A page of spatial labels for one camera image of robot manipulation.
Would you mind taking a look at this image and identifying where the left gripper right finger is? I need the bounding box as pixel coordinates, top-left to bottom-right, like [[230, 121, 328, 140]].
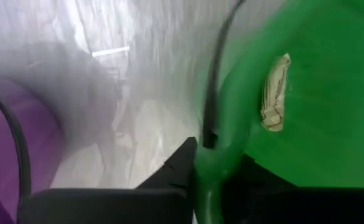
[[222, 154, 364, 224]]

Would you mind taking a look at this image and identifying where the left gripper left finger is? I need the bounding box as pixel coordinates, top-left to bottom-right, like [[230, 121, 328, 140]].
[[17, 136, 198, 224]]

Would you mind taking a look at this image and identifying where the beige candy bar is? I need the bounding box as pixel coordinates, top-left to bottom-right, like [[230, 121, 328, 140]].
[[260, 52, 292, 133]]

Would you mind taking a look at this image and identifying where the green halloween bucket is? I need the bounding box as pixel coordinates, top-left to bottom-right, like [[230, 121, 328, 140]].
[[194, 0, 364, 224]]

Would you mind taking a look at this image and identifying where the purple halloween bucket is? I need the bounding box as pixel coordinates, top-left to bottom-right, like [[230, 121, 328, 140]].
[[0, 76, 67, 224]]

